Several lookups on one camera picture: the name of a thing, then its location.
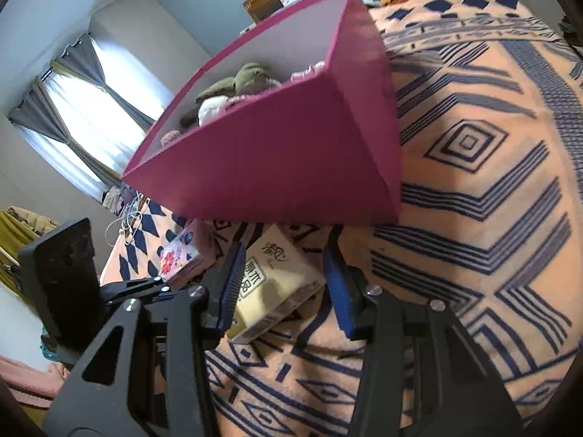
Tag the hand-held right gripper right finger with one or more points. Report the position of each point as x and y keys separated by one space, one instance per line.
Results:
x=339 y=291

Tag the pink knitted toy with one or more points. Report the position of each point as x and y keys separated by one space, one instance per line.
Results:
x=169 y=138

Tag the brown and white knitted toy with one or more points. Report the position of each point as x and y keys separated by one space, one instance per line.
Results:
x=212 y=109

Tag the mustard yellow cloth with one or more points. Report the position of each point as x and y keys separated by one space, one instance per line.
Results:
x=18 y=236

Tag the yellow tissue pack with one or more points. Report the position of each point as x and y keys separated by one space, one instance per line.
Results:
x=278 y=282

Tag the white sheer curtain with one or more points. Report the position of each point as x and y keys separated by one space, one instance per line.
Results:
x=91 y=118

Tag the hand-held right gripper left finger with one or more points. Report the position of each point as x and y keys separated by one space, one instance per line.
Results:
x=230 y=286

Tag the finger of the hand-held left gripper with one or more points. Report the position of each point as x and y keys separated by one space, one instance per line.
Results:
x=132 y=287

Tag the pink frilly cloth toy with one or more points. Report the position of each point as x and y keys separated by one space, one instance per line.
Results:
x=307 y=73

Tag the pile of clothes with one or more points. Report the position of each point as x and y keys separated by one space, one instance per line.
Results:
x=120 y=198

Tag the pink cardboard box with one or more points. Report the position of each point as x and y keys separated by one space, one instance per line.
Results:
x=282 y=159

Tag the orange patterned blanket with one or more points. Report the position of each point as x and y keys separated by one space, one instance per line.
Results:
x=478 y=218

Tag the pink floral tissue pack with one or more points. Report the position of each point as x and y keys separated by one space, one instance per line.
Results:
x=180 y=255

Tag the grey curtain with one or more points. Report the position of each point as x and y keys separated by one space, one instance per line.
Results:
x=86 y=61
x=45 y=118

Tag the olive green plush toy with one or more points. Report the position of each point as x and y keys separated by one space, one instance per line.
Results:
x=246 y=77

